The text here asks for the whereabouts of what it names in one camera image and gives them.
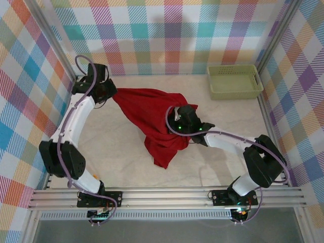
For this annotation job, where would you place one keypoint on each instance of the right controller circuit board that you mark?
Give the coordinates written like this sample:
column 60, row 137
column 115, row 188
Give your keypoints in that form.
column 240, row 212

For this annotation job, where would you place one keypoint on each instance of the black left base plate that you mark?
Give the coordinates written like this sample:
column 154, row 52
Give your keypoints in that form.
column 114, row 196

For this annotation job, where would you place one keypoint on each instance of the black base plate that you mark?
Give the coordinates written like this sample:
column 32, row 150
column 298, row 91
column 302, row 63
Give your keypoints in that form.
column 220, row 197
column 114, row 196

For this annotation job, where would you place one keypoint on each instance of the small orange yellow connector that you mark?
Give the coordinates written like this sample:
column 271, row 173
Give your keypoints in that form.
column 95, row 176

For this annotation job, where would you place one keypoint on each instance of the grey metal panel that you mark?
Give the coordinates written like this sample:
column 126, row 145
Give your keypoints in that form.
column 164, row 233

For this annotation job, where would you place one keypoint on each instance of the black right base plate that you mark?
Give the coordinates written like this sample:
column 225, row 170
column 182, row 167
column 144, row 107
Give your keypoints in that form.
column 220, row 197

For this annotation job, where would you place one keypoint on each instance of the red t-shirt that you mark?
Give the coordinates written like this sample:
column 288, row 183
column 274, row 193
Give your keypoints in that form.
column 141, row 106

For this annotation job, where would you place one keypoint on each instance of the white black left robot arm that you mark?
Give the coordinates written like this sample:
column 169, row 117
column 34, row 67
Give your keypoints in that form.
column 77, row 119

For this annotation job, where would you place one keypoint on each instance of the left controller circuit board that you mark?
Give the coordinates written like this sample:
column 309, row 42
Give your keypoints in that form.
column 98, row 215

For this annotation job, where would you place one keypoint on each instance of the aluminium frame post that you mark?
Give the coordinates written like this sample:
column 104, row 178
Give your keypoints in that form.
column 277, row 38
column 52, row 38

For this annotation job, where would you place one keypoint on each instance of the pale green plastic basket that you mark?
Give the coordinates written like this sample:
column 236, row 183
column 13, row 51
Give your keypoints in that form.
column 233, row 83

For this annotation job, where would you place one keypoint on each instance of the controller circuit board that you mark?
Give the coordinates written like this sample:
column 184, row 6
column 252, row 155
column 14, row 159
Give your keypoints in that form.
column 240, row 212
column 98, row 215

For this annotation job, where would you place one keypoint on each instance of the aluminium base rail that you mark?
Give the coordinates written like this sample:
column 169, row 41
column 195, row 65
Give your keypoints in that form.
column 164, row 196

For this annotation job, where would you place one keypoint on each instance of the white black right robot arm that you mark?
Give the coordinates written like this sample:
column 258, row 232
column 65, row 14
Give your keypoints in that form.
column 227, row 144

